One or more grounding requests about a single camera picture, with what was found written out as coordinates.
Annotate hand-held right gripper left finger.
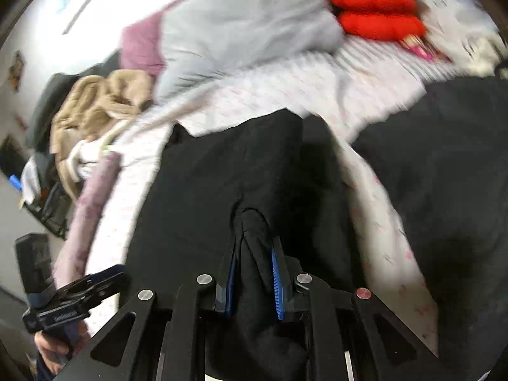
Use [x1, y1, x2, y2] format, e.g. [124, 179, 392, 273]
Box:
[53, 242, 243, 381]

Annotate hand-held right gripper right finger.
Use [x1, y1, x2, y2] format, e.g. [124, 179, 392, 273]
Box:
[270, 236, 448, 381]

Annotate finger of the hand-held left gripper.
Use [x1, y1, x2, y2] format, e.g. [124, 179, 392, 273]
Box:
[57, 264, 127, 291]
[69, 276, 130, 315]

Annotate thin black garment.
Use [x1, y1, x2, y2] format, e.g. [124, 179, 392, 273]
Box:
[127, 109, 360, 381]

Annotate person's left forearm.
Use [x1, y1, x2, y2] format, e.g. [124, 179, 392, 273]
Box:
[35, 359, 58, 381]

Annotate person's left hand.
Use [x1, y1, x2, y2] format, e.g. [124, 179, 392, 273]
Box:
[34, 319, 90, 371]

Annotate mauve bed cover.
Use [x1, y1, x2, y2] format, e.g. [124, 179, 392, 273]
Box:
[53, 152, 122, 287]

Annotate white garment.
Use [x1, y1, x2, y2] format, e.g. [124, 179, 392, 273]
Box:
[63, 127, 124, 186]

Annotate beige fleece garment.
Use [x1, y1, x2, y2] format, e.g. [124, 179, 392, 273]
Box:
[50, 69, 156, 204]

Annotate dark grey chair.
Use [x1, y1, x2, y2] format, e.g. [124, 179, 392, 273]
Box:
[32, 50, 124, 160]

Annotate grey duvet with pink lining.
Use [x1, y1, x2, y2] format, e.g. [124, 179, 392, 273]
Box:
[120, 0, 347, 103]

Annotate pink doll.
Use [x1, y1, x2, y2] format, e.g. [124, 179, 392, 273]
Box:
[401, 34, 454, 63]

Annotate white grey printed cloth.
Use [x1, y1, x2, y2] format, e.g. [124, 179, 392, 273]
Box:
[415, 0, 501, 77]

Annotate dark wall box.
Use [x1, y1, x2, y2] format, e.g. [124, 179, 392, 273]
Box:
[0, 135, 25, 176]

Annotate brown wall picture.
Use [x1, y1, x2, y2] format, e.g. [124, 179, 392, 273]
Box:
[10, 50, 27, 93]

